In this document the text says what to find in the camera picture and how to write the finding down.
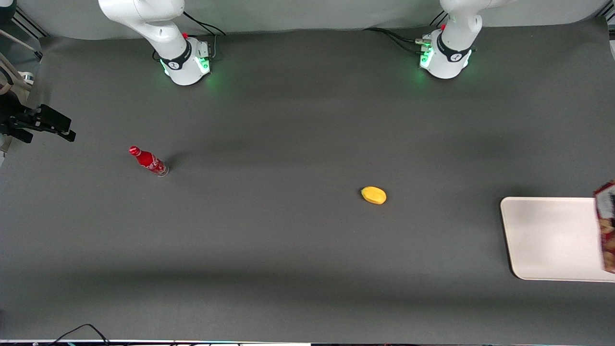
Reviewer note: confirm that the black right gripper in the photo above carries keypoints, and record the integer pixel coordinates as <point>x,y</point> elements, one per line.
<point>10,118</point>

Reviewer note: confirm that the red cookie box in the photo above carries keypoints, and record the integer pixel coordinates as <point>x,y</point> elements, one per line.
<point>608,226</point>

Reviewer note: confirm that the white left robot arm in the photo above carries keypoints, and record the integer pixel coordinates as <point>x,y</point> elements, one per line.
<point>454,43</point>

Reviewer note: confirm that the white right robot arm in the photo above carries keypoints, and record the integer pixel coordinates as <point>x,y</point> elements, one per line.
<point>168,36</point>

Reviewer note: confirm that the beige plastic tray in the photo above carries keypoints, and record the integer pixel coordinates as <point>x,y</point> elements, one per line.
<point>547,238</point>

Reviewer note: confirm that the red soda bottle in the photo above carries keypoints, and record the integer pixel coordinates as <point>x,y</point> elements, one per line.
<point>149,161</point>

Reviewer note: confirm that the dark grey table cloth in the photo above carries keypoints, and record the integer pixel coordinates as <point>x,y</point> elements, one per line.
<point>288,144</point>

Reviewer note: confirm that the yellow mango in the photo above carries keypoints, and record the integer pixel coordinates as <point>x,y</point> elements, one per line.
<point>374,195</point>

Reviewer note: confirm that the aluminium frame rail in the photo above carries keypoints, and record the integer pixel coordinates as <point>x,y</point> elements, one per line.
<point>30,25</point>

